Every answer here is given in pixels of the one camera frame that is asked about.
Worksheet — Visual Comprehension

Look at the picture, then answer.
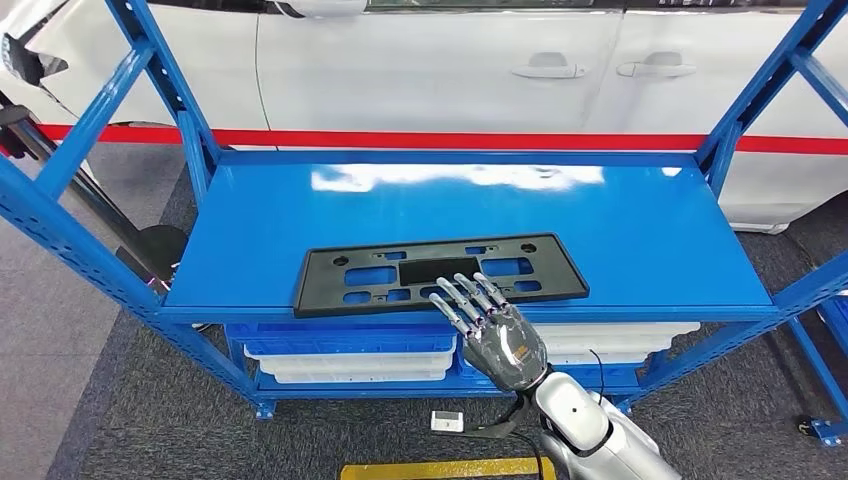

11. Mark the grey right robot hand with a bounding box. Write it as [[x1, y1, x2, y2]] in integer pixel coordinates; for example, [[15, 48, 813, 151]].
[[427, 271, 550, 395]]

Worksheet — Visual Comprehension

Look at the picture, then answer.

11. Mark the black plastic plate frame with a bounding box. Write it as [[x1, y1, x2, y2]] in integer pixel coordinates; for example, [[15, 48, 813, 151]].
[[293, 233, 591, 319]]

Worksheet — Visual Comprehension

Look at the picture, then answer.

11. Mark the blue metal shelf rack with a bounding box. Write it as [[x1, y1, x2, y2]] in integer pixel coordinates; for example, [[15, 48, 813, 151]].
[[0, 0, 848, 422]]

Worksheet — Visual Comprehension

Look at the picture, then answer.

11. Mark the white car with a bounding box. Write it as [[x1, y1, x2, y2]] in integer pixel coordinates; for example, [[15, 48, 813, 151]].
[[0, 0, 848, 234]]

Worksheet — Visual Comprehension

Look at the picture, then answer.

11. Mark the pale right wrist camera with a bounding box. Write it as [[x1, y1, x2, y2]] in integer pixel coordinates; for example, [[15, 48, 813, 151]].
[[430, 396, 531, 441]]

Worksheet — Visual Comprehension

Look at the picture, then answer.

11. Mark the thin black cable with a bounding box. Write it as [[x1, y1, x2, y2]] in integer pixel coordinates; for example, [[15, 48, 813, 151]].
[[588, 349, 605, 399]]

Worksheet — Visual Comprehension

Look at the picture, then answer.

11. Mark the thick black cable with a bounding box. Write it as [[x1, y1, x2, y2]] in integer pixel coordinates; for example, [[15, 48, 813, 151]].
[[506, 430, 546, 480]]

